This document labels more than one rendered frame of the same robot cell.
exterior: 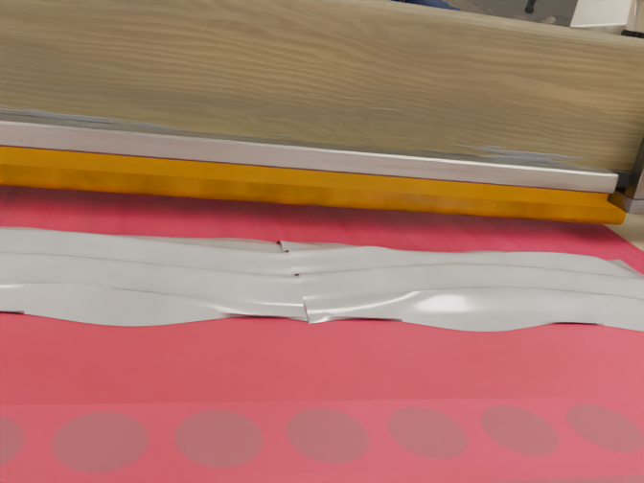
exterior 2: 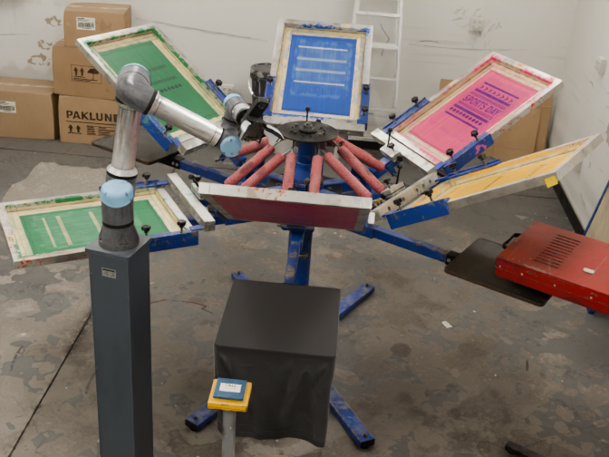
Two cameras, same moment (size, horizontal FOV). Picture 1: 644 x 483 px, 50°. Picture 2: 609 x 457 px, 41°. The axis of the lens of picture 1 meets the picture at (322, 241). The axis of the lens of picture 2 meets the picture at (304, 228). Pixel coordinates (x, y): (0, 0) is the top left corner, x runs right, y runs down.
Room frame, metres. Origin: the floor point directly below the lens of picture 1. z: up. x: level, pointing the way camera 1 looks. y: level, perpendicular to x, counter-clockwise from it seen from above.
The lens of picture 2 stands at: (-2.41, -1.42, 2.67)
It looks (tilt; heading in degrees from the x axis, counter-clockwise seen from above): 27 degrees down; 28
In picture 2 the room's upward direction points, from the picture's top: 4 degrees clockwise
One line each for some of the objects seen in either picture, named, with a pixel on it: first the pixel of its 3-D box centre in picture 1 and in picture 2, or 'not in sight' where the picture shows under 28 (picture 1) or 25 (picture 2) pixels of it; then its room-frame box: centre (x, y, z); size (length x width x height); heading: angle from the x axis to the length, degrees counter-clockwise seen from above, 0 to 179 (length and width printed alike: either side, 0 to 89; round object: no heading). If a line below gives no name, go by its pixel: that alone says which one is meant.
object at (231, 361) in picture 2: not in sight; (272, 396); (-0.28, -0.20, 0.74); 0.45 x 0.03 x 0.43; 116
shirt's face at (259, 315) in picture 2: not in sight; (281, 315); (-0.07, -0.10, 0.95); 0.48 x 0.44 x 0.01; 26
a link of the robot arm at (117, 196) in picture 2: not in sight; (117, 201); (-0.33, 0.47, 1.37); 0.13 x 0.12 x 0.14; 37
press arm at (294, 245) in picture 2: not in sight; (291, 267); (0.38, 0.11, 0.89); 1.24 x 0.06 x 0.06; 26
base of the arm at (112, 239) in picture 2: not in sight; (118, 230); (-0.34, 0.47, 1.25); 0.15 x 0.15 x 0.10
